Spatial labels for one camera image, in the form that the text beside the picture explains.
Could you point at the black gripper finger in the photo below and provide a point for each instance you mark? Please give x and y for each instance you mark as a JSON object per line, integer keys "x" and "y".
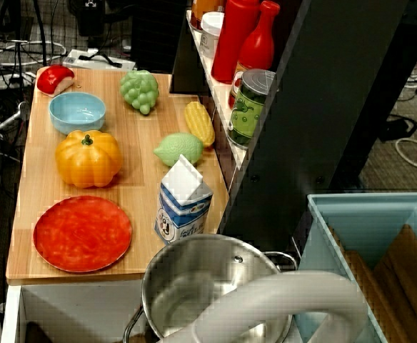
{"x": 73, "y": 9}
{"x": 90, "y": 18}

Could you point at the light blue plastic bowl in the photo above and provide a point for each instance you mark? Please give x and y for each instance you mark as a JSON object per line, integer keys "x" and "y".
{"x": 76, "y": 118}

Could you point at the white power strip box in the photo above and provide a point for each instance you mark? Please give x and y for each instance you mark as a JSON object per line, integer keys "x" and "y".
{"x": 101, "y": 62}

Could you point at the green toy grape bunch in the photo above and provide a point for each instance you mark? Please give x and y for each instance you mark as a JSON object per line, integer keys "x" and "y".
{"x": 139, "y": 89}

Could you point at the long white power strip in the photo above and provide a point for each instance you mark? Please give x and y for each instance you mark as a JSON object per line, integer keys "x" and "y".
{"x": 6, "y": 81}

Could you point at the orange bottle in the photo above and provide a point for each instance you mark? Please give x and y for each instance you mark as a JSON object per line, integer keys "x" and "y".
{"x": 203, "y": 10}

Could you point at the white lidded jar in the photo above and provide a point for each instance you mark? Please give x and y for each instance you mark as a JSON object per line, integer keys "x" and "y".
{"x": 211, "y": 32}

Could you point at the silver metal bar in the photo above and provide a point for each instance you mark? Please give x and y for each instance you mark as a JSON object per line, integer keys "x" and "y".
{"x": 10, "y": 119}

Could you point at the white shelf board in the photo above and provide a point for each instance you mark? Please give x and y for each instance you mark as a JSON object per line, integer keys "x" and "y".
{"x": 215, "y": 89}

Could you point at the red ketchup bottle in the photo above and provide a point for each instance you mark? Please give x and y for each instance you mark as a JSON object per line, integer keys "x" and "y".
{"x": 233, "y": 39}

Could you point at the orange toy bell pepper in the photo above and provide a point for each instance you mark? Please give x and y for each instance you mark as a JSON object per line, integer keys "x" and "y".
{"x": 87, "y": 162}

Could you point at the yellow toy corn cob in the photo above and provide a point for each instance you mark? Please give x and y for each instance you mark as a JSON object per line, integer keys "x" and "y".
{"x": 199, "y": 123}

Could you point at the green toy lemon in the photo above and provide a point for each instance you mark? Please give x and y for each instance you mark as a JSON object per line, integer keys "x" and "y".
{"x": 180, "y": 148}

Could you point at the red bottle with label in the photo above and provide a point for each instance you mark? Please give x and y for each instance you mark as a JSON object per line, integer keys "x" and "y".
{"x": 256, "y": 44}

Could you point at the green peas can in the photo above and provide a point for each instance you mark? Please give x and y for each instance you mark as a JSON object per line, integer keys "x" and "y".
{"x": 249, "y": 110}

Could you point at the blue white toy milk carton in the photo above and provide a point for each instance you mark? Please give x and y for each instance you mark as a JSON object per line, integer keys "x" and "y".
{"x": 181, "y": 211}

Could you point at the red orange plate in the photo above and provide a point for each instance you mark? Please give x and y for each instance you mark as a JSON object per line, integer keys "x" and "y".
{"x": 82, "y": 234}

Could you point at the dark shelf side panel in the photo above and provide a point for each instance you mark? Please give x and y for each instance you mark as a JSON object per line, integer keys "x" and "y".
{"x": 301, "y": 118}

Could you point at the stainless steel pot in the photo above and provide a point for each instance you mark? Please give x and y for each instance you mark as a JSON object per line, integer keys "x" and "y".
{"x": 187, "y": 282}

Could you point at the light blue plastic bin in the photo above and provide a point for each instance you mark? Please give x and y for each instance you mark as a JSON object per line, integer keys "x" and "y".
{"x": 358, "y": 218}

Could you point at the grey curved toy faucet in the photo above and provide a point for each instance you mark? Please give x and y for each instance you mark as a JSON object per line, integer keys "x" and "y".
{"x": 283, "y": 296}

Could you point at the brown wooden boards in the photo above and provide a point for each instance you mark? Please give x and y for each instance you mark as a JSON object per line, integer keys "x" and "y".
{"x": 397, "y": 282}

